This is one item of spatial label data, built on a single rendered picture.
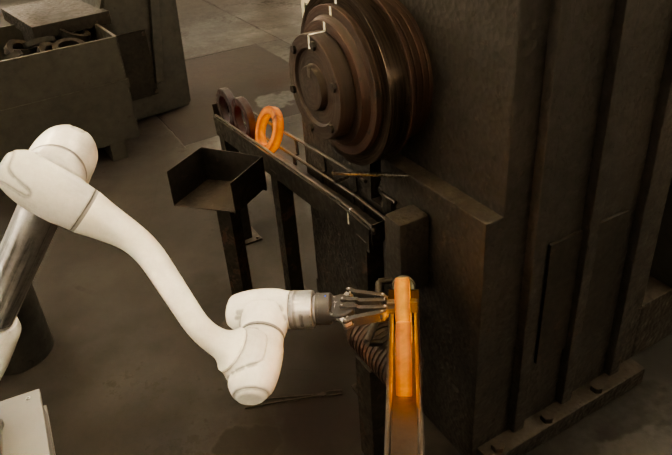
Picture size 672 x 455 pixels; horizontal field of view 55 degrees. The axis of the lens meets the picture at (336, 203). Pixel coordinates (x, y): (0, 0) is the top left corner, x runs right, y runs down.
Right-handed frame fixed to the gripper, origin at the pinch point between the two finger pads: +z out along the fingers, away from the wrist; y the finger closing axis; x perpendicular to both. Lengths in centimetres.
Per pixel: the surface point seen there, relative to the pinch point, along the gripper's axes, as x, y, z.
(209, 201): -10, -73, -68
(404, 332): 6.0, 15.8, 0.7
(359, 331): -21.4, -15.7, -12.9
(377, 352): -22.3, -8.4, -7.9
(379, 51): 51, -31, -2
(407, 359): 3.6, 21.0, 1.2
